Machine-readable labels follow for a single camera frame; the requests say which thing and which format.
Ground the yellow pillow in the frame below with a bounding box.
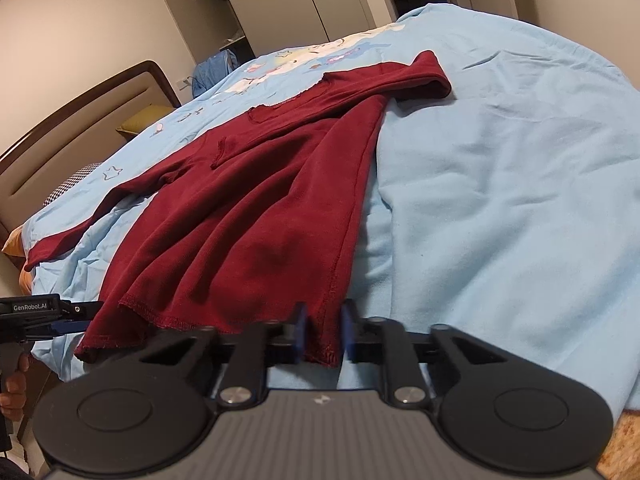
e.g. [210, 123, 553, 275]
[116, 105, 177, 140]

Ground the person's left hand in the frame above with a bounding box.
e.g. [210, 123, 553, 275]
[0, 355, 30, 420]

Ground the light blue printed blanket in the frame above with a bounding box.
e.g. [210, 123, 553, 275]
[20, 2, 640, 423]

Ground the open grey wardrobe door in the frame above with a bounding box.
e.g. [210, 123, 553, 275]
[164, 0, 205, 66]

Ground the dark red long-sleeved top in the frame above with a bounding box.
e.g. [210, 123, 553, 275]
[24, 50, 453, 367]

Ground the blue cloth bundle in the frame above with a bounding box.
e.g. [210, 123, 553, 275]
[191, 49, 238, 98]

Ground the orange pillow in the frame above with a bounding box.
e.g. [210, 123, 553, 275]
[2, 225, 32, 295]

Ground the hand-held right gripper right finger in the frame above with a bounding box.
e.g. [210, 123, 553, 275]
[340, 299, 506, 408]

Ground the black and white patterned pillow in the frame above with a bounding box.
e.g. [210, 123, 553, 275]
[44, 162, 103, 207]

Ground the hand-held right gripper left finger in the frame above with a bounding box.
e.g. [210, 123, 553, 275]
[140, 302, 309, 408]

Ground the brown padded headboard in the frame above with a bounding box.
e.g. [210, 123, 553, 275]
[0, 60, 182, 246]

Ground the grey built-in wardrobe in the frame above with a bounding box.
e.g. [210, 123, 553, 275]
[164, 0, 401, 61]

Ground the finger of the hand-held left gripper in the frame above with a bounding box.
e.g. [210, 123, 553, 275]
[55, 300, 105, 337]

